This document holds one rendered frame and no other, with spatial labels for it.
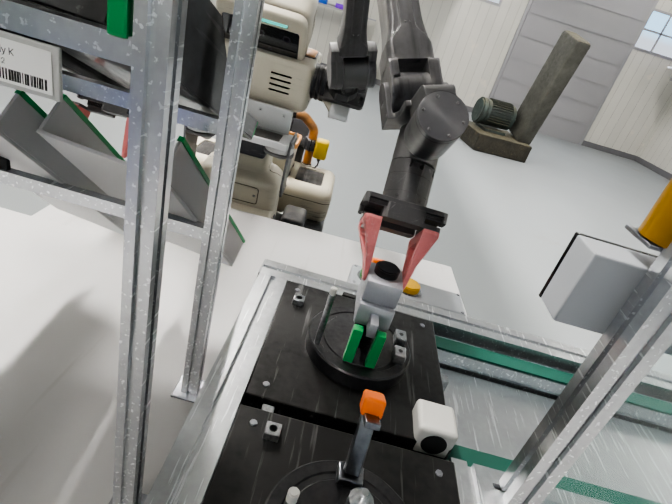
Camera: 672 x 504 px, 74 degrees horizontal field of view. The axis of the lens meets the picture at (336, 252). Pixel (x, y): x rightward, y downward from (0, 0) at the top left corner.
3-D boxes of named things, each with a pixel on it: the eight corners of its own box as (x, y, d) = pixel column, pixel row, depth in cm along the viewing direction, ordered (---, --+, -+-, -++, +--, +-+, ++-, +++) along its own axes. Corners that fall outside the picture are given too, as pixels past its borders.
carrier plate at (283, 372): (284, 290, 71) (287, 279, 70) (428, 331, 72) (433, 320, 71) (241, 405, 50) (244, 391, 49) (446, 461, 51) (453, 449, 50)
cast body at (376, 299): (356, 293, 60) (371, 249, 56) (387, 302, 60) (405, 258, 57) (351, 332, 52) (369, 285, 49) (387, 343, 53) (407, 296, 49)
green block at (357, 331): (343, 354, 56) (354, 323, 53) (352, 356, 56) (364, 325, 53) (342, 360, 55) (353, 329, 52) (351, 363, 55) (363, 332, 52)
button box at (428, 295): (343, 289, 85) (352, 261, 82) (448, 319, 86) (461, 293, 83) (340, 310, 79) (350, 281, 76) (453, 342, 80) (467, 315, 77)
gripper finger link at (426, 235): (426, 294, 51) (444, 216, 53) (366, 276, 51) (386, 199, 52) (411, 297, 58) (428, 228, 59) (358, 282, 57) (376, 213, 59)
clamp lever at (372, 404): (340, 462, 42) (364, 387, 41) (361, 468, 42) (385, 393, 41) (341, 487, 38) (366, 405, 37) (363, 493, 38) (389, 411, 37)
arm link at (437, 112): (439, 89, 61) (377, 90, 60) (474, 36, 50) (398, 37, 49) (450, 174, 59) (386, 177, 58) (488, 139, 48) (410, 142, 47)
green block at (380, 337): (364, 360, 56) (377, 329, 53) (374, 362, 56) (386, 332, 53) (364, 366, 55) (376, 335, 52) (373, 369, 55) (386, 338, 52)
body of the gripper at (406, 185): (446, 228, 53) (460, 170, 54) (363, 204, 52) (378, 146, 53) (430, 238, 59) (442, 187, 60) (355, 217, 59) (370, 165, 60)
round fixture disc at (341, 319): (313, 306, 66) (316, 295, 65) (404, 332, 66) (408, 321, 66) (296, 372, 54) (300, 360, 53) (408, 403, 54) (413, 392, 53)
